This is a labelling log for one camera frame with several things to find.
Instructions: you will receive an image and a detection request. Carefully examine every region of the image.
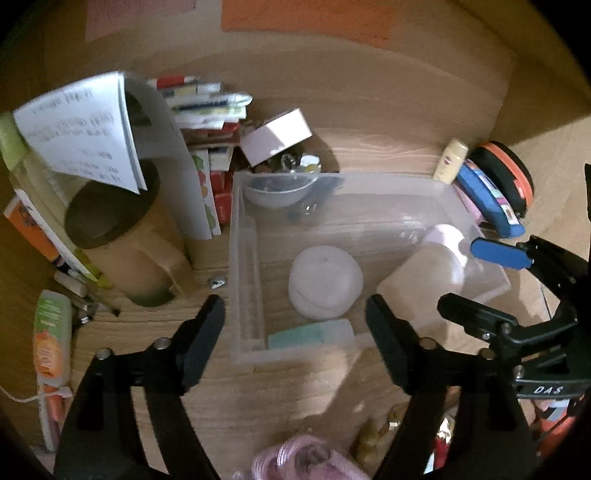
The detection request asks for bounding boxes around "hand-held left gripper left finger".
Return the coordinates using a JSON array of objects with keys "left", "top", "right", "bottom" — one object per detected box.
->
[{"left": 53, "top": 294, "right": 227, "bottom": 480}]

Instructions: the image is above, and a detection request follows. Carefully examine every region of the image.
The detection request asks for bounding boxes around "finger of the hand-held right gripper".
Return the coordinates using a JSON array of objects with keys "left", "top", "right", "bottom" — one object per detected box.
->
[
  {"left": 438, "top": 293, "right": 519, "bottom": 342},
  {"left": 470, "top": 235, "right": 591, "bottom": 301}
]

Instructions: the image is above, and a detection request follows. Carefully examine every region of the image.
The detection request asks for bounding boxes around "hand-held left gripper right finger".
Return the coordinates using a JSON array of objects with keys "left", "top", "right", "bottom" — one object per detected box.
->
[{"left": 365, "top": 294, "right": 541, "bottom": 480}]

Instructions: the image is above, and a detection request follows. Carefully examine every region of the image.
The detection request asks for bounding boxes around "wooden bead tassel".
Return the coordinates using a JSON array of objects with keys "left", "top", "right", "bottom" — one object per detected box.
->
[{"left": 353, "top": 408, "right": 402, "bottom": 467}]

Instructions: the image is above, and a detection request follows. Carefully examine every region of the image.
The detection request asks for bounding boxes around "red case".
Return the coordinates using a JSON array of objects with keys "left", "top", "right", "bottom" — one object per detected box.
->
[{"left": 431, "top": 415, "right": 455, "bottom": 476}]

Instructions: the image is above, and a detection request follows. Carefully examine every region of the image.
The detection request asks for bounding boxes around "clear plastic storage bin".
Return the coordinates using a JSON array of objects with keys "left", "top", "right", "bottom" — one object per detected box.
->
[{"left": 228, "top": 171, "right": 511, "bottom": 365}]

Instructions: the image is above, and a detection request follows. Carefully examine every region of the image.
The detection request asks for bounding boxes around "pink cord pack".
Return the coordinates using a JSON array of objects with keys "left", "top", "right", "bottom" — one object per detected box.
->
[{"left": 231, "top": 434, "right": 370, "bottom": 480}]

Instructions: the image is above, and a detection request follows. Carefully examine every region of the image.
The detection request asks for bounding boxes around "wooden desktop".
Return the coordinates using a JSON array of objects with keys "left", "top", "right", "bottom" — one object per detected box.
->
[{"left": 0, "top": 111, "right": 591, "bottom": 480}]

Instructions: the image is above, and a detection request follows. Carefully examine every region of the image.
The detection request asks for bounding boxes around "blue patchwork pouch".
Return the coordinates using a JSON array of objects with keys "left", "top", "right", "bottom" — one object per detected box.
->
[{"left": 455, "top": 159, "right": 527, "bottom": 238}]

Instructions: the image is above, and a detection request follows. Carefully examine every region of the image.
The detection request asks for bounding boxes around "pink flat case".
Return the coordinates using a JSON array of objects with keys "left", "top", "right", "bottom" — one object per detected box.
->
[{"left": 452, "top": 182, "right": 483, "bottom": 224}]

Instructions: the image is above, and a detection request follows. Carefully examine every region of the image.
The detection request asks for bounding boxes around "black orange zipper case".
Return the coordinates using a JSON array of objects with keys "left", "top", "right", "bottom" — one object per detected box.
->
[{"left": 471, "top": 141, "right": 535, "bottom": 220}]

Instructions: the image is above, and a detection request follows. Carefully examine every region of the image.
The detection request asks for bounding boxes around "white yarn ball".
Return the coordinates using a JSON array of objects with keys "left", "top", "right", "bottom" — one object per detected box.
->
[{"left": 288, "top": 246, "right": 365, "bottom": 320}]

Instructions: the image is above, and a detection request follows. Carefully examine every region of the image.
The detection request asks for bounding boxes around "pale yellow lotion tube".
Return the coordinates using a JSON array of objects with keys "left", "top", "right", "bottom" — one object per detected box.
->
[{"left": 433, "top": 138, "right": 469, "bottom": 185}]

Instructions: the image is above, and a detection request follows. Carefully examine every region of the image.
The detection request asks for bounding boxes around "wooden cup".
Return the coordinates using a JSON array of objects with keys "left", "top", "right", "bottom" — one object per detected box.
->
[{"left": 64, "top": 159, "right": 197, "bottom": 308}]

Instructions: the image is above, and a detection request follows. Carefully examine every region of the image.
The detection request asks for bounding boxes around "green orange tube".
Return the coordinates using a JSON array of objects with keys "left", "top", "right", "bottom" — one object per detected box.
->
[{"left": 32, "top": 290, "right": 74, "bottom": 391}]

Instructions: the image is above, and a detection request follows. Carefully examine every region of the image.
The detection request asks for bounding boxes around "small clear bowl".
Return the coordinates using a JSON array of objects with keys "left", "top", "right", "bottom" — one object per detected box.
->
[{"left": 242, "top": 174, "right": 317, "bottom": 210}]

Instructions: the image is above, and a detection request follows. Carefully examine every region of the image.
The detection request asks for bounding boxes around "white folded card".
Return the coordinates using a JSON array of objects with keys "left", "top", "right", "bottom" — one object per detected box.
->
[{"left": 126, "top": 76, "right": 213, "bottom": 241}]

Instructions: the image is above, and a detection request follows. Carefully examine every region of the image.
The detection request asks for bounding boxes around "orange white tube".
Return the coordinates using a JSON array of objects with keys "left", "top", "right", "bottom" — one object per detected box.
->
[{"left": 39, "top": 392, "right": 65, "bottom": 450}]

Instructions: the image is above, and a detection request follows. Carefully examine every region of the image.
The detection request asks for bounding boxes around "pile of metal trinkets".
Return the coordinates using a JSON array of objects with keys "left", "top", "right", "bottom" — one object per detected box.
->
[{"left": 256, "top": 152, "right": 324, "bottom": 175}]

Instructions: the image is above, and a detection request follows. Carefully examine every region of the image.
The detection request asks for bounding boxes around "orange book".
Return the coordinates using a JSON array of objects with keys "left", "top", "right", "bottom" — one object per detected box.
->
[{"left": 2, "top": 194, "right": 100, "bottom": 282}]

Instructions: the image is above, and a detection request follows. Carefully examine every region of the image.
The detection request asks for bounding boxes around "white cardboard box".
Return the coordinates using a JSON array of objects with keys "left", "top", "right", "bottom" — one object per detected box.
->
[{"left": 240, "top": 108, "right": 313, "bottom": 167}]

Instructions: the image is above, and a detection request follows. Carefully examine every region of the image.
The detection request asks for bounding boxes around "stack of books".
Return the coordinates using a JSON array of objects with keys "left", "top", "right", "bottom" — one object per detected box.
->
[{"left": 148, "top": 76, "right": 254, "bottom": 227}]

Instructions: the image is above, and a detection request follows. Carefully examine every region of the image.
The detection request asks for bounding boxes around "printed paper sheet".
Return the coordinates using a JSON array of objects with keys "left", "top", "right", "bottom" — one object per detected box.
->
[{"left": 13, "top": 71, "right": 148, "bottom": 195}]

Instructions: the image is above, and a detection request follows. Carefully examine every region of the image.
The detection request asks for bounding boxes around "red white marker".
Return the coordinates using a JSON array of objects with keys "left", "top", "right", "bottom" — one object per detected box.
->
[{"left": 148, "top": 76, "right": 199, "bottom": 90}]

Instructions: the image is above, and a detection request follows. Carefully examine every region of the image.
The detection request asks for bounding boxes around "orange paper note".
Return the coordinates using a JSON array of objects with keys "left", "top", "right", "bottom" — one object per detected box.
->
[{"left": 221, "top": 0, "right": 400, "bottom": 49}]

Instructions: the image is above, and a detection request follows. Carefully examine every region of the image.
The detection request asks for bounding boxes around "pink paper note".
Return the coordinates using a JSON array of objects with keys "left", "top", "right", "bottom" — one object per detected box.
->
[{"left": 85, "top": 0, "right": 197, "bottom": 42}]

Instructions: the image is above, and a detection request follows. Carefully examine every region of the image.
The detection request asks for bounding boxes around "white cable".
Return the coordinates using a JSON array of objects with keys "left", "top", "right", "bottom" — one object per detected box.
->
[{"left": 0, "top": 383, "right": 75, "bottom": 403}]

